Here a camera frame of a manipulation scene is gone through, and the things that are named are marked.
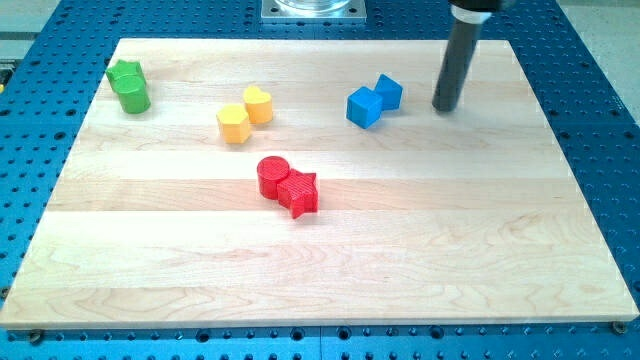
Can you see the red cylinder block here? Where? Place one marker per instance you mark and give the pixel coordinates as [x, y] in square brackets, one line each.
[271, 171]

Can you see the green star block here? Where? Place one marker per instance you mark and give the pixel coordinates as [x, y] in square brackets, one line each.
[122, 69]

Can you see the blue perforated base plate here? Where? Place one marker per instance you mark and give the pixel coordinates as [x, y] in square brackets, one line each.
[580, 57]

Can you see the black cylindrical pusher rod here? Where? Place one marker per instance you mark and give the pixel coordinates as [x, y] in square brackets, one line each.
[455, 65]

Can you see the yellow heart block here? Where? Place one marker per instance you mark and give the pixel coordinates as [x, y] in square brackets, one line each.
[258, 104]

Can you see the blue diamond block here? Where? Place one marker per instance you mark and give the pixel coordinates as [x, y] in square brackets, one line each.
[390, 91]

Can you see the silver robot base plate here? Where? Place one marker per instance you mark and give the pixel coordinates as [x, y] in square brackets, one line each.
[284, 11]

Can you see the black robot arm end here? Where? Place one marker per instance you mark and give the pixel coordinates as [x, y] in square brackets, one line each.
[478, 11]

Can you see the green cylinder block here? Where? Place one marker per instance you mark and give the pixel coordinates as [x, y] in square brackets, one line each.
[132, 94]

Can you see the red star block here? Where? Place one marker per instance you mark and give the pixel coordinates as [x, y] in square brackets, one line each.
[298, 193]

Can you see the wooden board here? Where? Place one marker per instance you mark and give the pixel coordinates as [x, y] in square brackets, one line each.
[423, 218]

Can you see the yellow hexagon block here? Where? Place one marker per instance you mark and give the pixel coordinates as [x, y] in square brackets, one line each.
[233, 122]

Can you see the blue cube block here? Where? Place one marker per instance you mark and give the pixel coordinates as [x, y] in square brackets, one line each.
[364, 107]

